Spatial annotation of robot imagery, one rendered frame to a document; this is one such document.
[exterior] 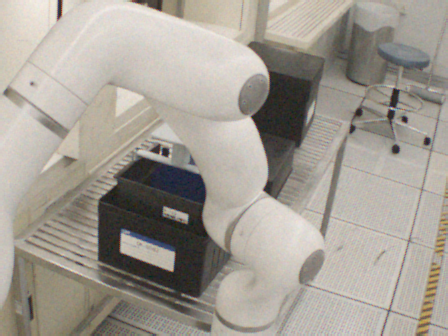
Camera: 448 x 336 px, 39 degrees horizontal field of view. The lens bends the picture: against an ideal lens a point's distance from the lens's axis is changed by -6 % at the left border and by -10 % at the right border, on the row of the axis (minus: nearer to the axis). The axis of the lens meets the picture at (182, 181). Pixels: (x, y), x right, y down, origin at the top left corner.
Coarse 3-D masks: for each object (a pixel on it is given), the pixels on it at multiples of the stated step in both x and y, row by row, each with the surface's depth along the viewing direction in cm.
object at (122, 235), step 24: (120, 216) 151; (120, 240) 154; (144, 240) 151; (168, 240) 148; (192, 240) 145; (120, 264) 158; (144, 264) 154; (168, 264) 151; (192, 264) 148; (216, 264) 157; (192, 288) 151
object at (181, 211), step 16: (160, 128) 152; (176, 144) 151; (144, 160) 162; (160, 160) 156; (176, 160) 153; (128, 176) 156; (144, 176) 164; (128, 192) 152; (144, 192) 150; (160, 192) 148; (128, 208) 154; (144, 208) 152; (160, 208) 150; (176, 208) 148; (192, 208) 146; (176, 224) 150; (192, 224) 148
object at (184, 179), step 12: (156, 168) 164; (168, 168) 163; (180, 168) 161; (156, 180) 166; (168, 180) 164; (180, 180) 163; (192, 180) 161; (168, 192) 166; (180, 192) 164; (192, 192) 162; (204, 192) 161
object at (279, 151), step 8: (264, 136) 205; (272, 136) 206; (264, 144) 200; (272, 144) 201; (280, 144) 201; (288, 144) 202; (272, 152) 196; (280, 152) 197; (288, 152) 197; (272, 160) 192; (280, 160) 192; (288, 160) 198; (272, 168) 188; (280, 168) 189; (288, 168) 202; (272, 176) 184; (280, 176) 192; (288, 176) 204; (272, 184) 183; (280, 184) 195; (272, 192) 186
